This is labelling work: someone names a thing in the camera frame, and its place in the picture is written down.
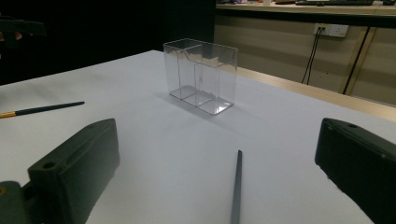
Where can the black keyboard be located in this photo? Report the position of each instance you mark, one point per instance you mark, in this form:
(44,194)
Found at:
(334,2)

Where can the background desk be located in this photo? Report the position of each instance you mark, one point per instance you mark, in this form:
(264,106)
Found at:
(299,14)

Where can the black paintbrush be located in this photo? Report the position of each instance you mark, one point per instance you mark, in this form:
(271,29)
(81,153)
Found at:
(237,186)
(46,108)

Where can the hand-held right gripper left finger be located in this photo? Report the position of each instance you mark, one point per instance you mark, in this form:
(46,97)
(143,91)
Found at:
(81,161)

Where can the white wall socket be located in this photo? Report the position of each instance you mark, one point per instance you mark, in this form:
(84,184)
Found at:
(334,30)

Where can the dark vertical wall strip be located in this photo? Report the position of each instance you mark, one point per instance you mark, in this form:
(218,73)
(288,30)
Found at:
(358,59)

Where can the black curtain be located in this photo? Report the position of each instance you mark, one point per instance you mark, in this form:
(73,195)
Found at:
(109,28)

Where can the clear plastic organizer box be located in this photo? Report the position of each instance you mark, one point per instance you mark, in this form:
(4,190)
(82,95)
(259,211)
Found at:
(202,77)

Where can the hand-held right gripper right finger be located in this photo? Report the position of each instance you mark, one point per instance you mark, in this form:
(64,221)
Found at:
(361,165)

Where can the white table sheet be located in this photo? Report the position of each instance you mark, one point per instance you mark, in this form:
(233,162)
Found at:
(174,149)

